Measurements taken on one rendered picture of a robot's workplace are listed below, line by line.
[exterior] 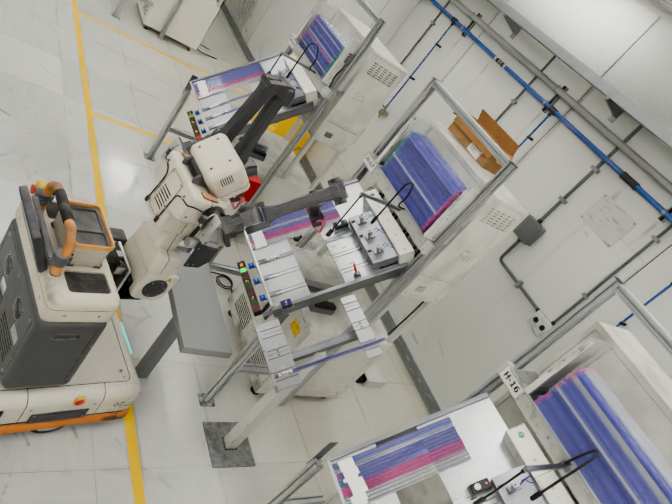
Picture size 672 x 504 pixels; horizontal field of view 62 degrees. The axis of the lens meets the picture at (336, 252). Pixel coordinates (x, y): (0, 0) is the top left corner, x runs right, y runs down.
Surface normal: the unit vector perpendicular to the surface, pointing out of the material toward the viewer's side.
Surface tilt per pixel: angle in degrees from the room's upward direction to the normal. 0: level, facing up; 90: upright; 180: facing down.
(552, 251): 90
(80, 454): 0
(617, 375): 90
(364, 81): 90
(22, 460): 0
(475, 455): 45
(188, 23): 90
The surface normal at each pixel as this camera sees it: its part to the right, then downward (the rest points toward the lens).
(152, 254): -0.58, -0.19
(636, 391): -0.73, -0.22
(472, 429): -0.09, -0.64
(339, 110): 0.35, 0.70
